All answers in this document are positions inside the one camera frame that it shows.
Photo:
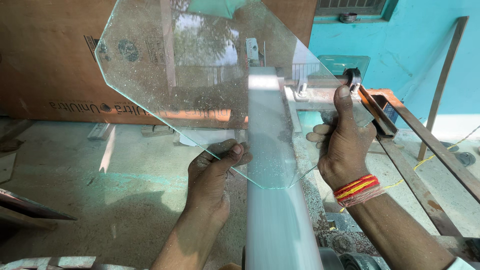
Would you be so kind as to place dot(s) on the person's left hand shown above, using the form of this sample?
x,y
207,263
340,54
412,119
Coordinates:
x,y
210,180

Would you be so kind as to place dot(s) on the window grille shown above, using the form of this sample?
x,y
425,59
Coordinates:
x,y
350,6

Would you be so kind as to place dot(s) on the brown plywood board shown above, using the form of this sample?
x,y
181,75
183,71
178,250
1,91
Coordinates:
x,y
48,63

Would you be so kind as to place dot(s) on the small steel bowl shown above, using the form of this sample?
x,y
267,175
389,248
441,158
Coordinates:
x,y
348,17

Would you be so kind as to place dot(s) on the black pulley wheel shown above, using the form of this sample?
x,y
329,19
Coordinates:
x,y
353,79

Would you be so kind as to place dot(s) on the leaning rusty metal bar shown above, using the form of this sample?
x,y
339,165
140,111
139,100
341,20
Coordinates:
x,y
444,86

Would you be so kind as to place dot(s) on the dark metal plate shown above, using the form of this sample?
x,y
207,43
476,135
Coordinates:
x,y
26,210

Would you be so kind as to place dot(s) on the clear octagonal glass pane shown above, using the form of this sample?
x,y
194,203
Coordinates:
x,y
210,86

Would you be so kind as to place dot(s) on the red yellow thread wristband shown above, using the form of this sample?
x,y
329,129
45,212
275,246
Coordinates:
x,y
356,189

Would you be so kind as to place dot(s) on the grey sanding belt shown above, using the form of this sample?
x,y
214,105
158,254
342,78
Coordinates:
x,y
275,210

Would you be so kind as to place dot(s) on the person's right hand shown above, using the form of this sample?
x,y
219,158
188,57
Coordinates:
x,y
343,150

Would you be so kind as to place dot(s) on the rusty metal belt grinder frame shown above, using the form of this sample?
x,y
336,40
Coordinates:
x,y
378,165

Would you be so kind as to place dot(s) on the wooden block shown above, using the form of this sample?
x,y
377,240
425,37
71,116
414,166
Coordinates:
x,y
100,131

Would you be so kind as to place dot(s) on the small glass pane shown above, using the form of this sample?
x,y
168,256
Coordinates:
x,y
343,64

